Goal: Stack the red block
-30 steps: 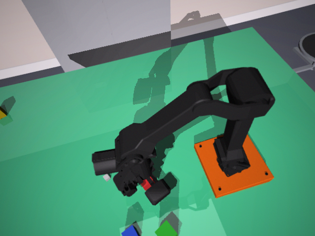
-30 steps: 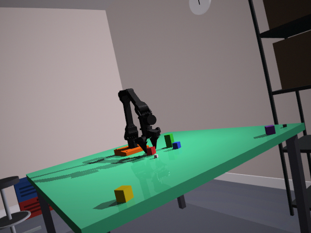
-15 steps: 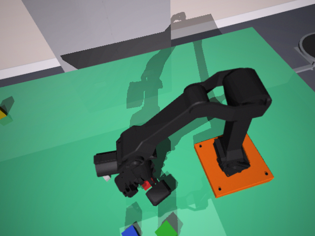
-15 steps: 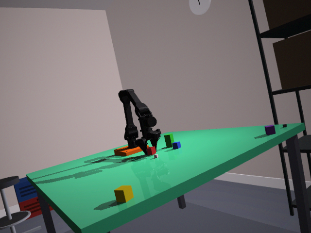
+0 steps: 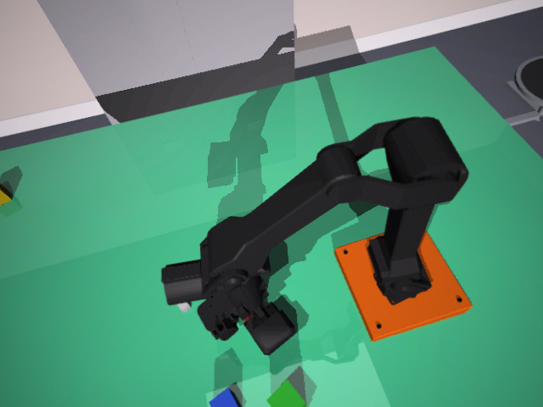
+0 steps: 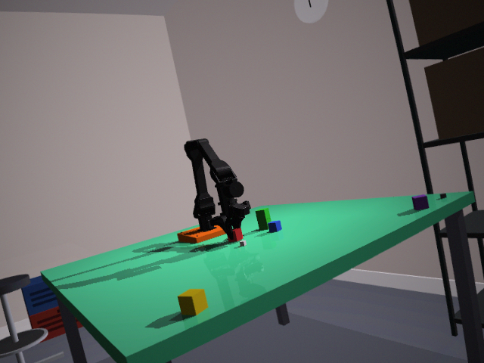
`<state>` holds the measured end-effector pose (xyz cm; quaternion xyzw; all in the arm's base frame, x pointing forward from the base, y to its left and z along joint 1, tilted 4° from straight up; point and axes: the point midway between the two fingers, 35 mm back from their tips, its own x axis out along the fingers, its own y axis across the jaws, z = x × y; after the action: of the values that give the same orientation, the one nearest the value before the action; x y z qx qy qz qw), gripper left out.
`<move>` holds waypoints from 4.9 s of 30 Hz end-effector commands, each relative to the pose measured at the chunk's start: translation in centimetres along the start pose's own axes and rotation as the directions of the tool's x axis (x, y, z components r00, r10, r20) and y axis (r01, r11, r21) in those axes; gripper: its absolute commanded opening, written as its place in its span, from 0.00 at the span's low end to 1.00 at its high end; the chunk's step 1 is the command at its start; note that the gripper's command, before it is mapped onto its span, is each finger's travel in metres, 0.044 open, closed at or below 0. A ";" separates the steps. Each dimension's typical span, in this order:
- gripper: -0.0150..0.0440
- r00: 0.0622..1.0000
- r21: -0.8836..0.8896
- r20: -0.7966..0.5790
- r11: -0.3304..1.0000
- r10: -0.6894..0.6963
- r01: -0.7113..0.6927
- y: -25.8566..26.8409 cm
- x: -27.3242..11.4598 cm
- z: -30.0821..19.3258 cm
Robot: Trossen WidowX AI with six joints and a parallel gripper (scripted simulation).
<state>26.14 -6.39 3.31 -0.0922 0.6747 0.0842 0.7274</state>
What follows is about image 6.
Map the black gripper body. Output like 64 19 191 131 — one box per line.
210 197 241 226

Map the blue cube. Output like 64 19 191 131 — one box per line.
268 220 282 232

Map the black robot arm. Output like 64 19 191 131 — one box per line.
184 138 251 232

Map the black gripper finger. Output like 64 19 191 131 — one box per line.
218 222 234 240
231 216 245 229

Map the yellow cube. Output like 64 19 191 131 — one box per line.
178 289 208 315

